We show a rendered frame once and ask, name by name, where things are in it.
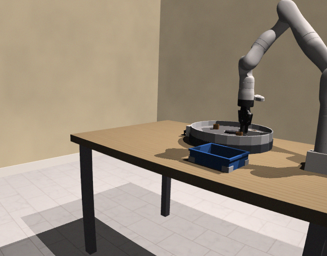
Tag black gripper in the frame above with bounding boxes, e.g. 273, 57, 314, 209
237, 99, 254, 134

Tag blue crate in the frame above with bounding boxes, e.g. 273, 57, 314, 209
188, 143, 250, 173

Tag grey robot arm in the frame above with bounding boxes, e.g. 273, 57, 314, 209
238, 0, 327, 154

